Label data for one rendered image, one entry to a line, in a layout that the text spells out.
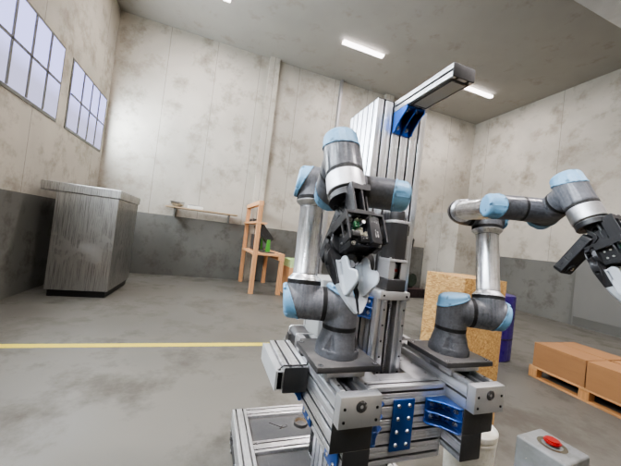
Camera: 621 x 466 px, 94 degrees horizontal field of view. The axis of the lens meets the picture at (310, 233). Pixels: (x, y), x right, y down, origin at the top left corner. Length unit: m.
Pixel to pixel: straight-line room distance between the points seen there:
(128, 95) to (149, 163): 1.75
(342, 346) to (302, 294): 0.21
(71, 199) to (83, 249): 0.84
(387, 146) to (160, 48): 8.97
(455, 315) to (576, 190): 0.58
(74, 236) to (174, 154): 3.73
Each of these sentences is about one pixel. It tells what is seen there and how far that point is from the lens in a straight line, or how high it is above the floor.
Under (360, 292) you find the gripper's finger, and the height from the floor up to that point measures 1.34.
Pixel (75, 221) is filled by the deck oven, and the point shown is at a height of 1.25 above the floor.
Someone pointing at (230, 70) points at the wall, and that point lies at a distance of 9.73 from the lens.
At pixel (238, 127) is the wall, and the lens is 9.14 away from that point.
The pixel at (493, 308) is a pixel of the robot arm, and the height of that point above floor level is 1.24.
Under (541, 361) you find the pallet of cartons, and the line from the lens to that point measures 4.94.
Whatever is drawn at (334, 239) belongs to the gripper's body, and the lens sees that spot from 0.50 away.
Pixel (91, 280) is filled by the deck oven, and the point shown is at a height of 0.29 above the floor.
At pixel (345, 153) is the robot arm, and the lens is 0.57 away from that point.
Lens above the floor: 1.42
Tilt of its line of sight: 1 degrees up
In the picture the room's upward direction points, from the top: 7 degrees clockwise
